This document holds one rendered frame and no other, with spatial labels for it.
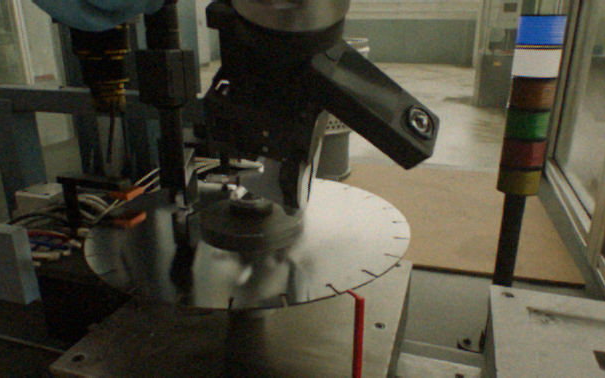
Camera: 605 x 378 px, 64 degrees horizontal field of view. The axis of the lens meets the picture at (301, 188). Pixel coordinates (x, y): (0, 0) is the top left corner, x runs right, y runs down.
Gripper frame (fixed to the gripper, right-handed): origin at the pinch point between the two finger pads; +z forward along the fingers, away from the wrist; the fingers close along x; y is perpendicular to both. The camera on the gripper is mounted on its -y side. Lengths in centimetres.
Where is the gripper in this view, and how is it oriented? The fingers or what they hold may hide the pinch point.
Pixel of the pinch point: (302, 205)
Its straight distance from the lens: 45.9
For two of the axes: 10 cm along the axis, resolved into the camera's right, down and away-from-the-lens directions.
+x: -2.9, 7.3, -6.2
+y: -9.5, -2.7, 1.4
